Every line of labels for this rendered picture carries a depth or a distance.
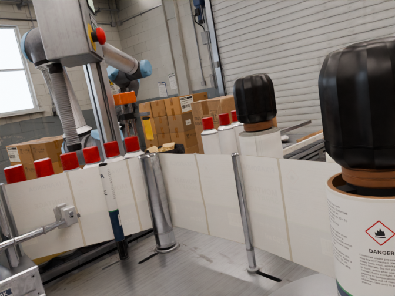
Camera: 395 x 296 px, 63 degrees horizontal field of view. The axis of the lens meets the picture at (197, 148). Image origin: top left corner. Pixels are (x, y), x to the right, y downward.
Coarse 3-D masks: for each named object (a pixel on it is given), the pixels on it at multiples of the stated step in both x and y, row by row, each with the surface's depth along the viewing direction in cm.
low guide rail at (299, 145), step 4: (316, 136) 128; (320, 136) 130; (304, 140) 123; (308, 140) 124; (312, 140) 126; (316, 140) 128; (296, 144) 118; (300, 144) 120; (304, 144) 122; (288, 148) 115; (292, 148) 117; (296, 148) 118; (284, 152) 114; (288, 152) 115
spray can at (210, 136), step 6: (204, 120) 95; (210, 120) 95; (204, 126) 95; (210, 126) 95; (204, 132) 95; (210, 132) 94; (216, 132) 95; (204, 138) 95; (210, 138) 94; (216, 138) 95; (204, 144) 96; (210, 144) 95; (216, 144) 95; (204, 150) 97; (210, 150) 95; (216, 150) 95
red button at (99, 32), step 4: (96, 28) 72; (100, 28) 73; (92, 32) 73; (96, 32) 72; (100, 32) 72; (104, 32) 73; (92, 36) 73; (96, 36) 73; (100, 36) 72; (104, 36) 73; (92, 40) 73; (96, 40) 73; (100, 40) 73; (104, 40) 73; (100, 44) 74; (104, 44) 75
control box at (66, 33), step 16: (32, 0) 68; (48, 0) 68; (64, 0) 69; (80, 0) 70; (48, 16) 69; (64, 16) 69; (80, 16) 70; (48, 32) 69; (64, 32) 70; (80, 32) 70; (48, 48) 70; (64, 48) 70; (80, 48) 71; (96, 48) 77; (64, 64) 79; (80, 64) 84
